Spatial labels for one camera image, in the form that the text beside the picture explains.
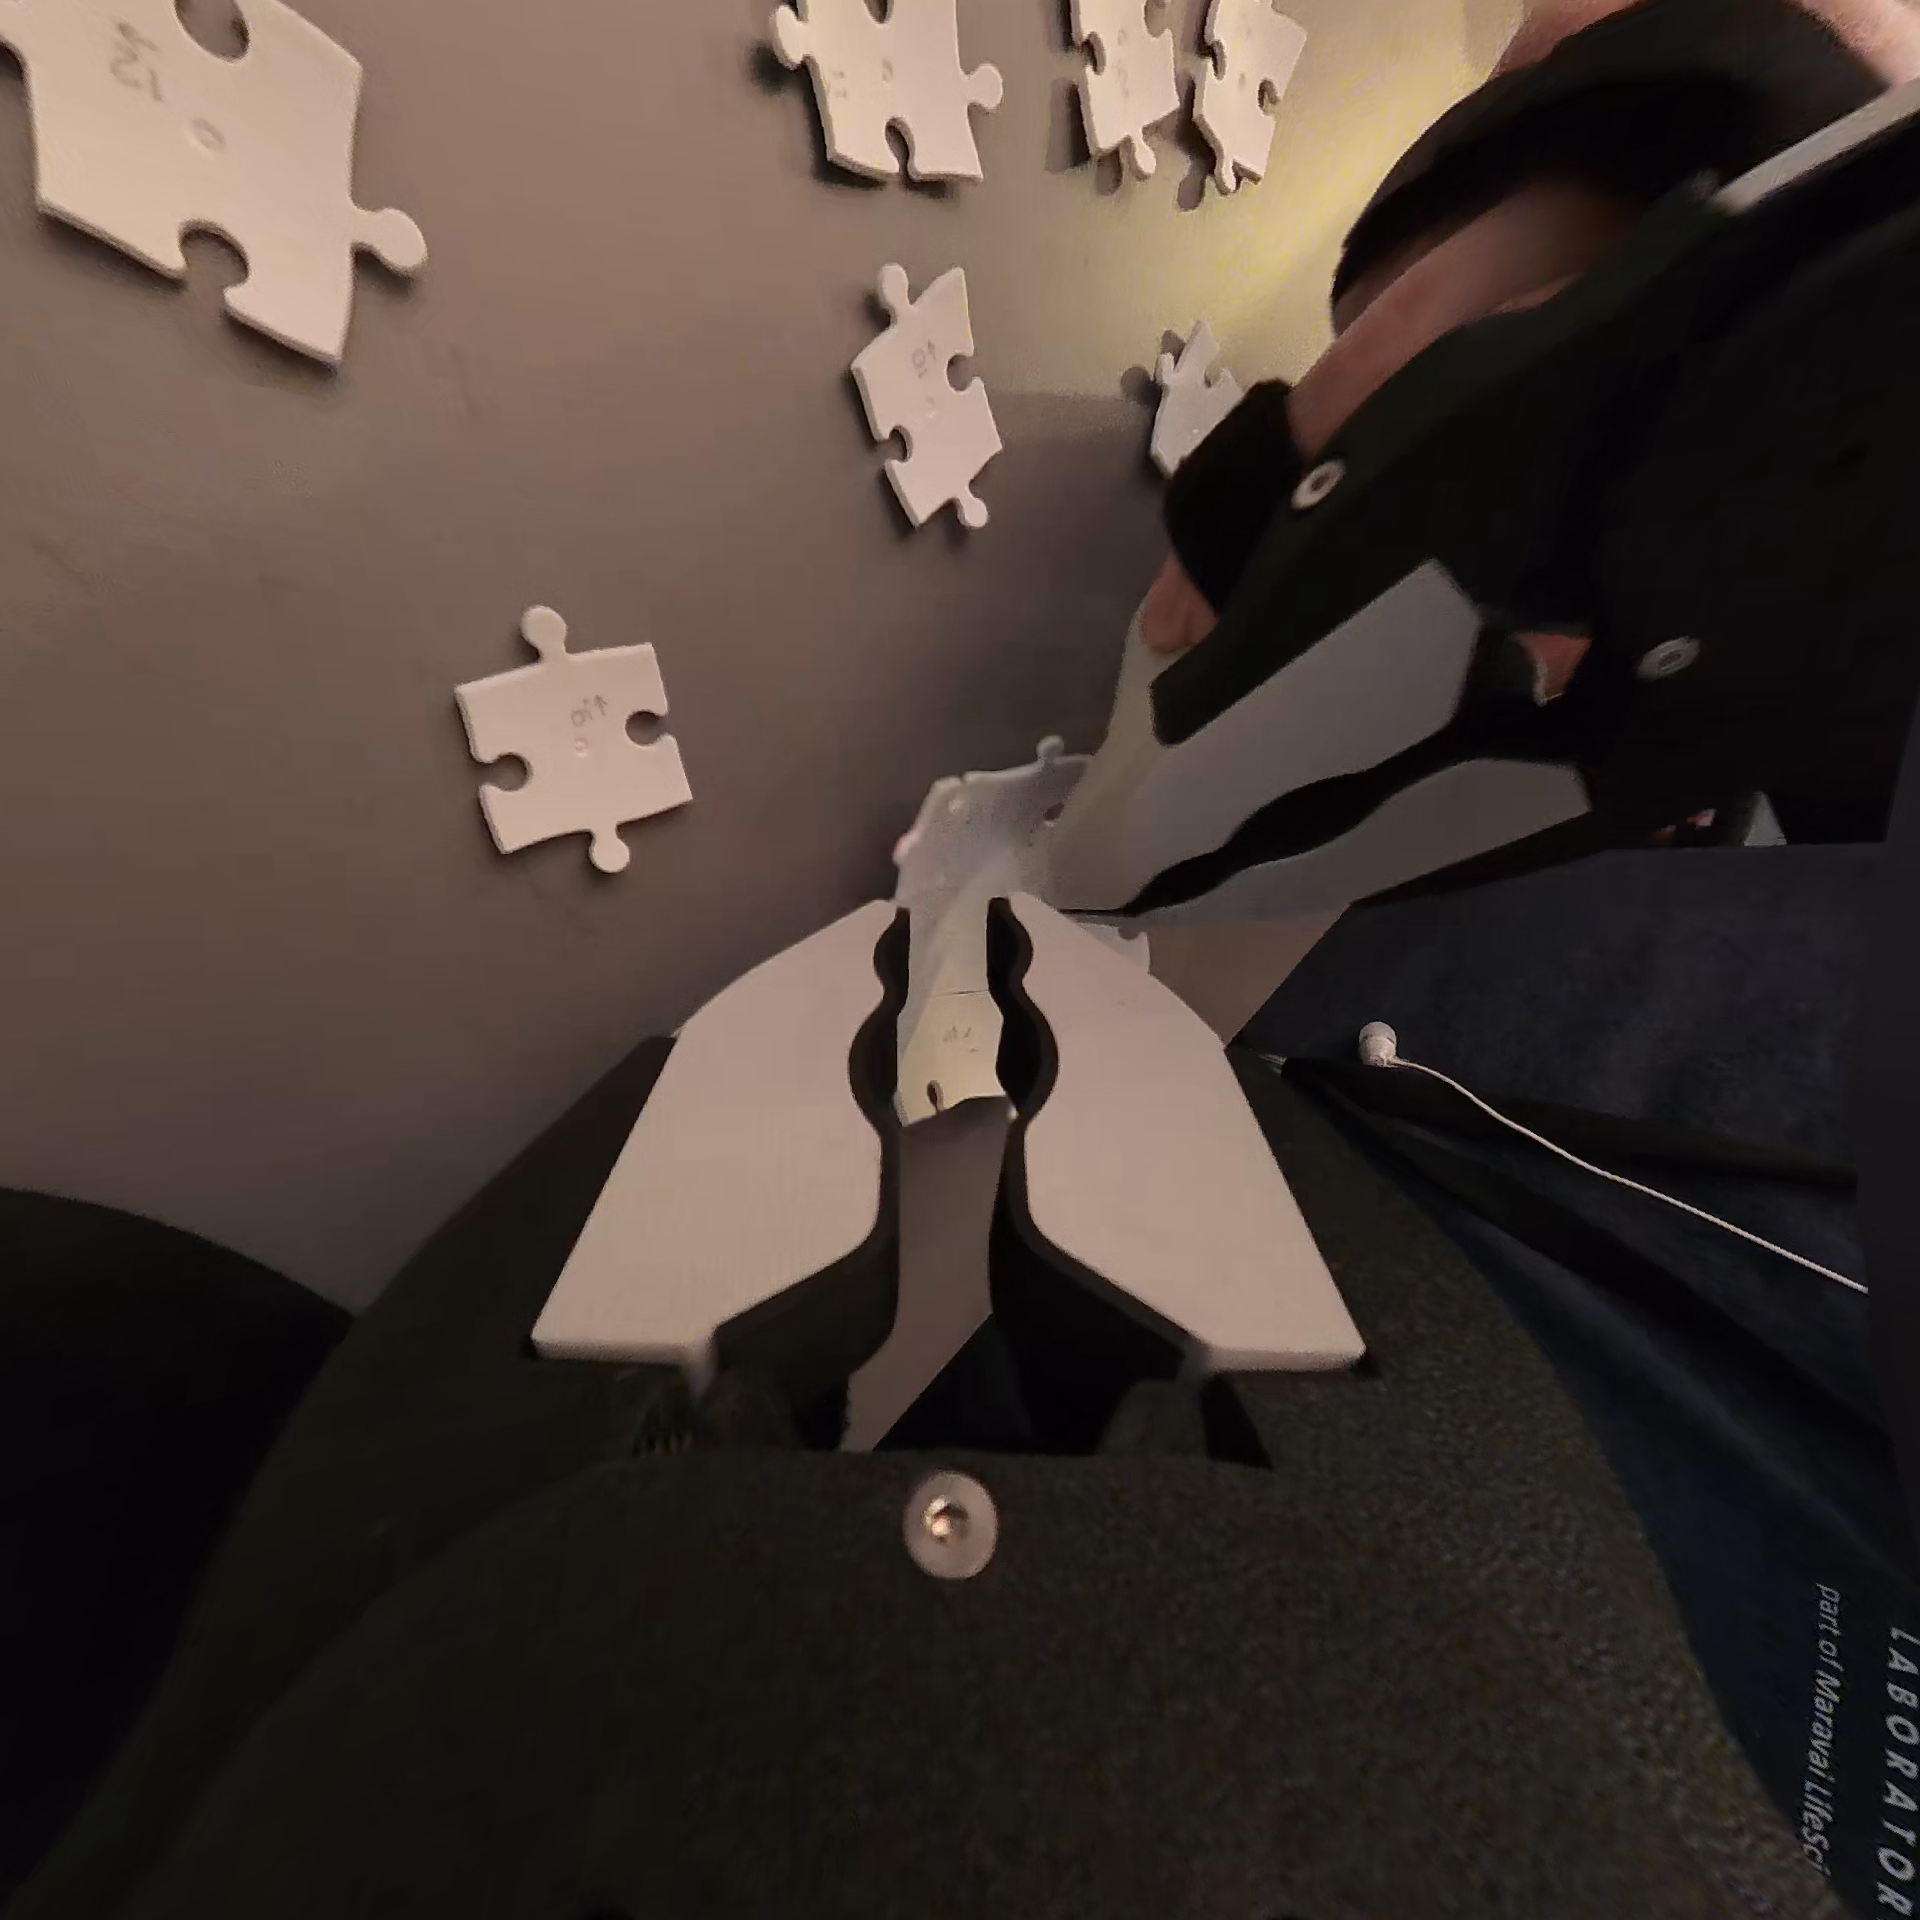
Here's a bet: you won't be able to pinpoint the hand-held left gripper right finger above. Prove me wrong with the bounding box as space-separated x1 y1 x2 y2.
988 892 1366 1373

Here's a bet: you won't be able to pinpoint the assembled white puzzle section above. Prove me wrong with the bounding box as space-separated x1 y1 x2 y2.
892 737 1157 1127

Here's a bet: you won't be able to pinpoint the person's right hand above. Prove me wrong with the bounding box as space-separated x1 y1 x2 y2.
1286 193 1641 456

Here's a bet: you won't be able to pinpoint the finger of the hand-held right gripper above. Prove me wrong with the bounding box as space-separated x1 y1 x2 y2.
1117 754 1596 923
1047 563 1484 911

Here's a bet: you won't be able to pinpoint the single white jigsaw piece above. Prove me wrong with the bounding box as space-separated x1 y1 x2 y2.
454 608 695 873

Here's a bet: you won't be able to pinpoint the scattered loose puzzle pieces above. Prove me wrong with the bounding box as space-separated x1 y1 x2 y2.
0 0 1307 531

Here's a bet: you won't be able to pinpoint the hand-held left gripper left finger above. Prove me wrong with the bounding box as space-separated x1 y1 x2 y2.
527 901 913 1373

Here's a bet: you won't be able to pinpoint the white earphone cable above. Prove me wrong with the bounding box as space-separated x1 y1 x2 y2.
1358 1019 1869 1291

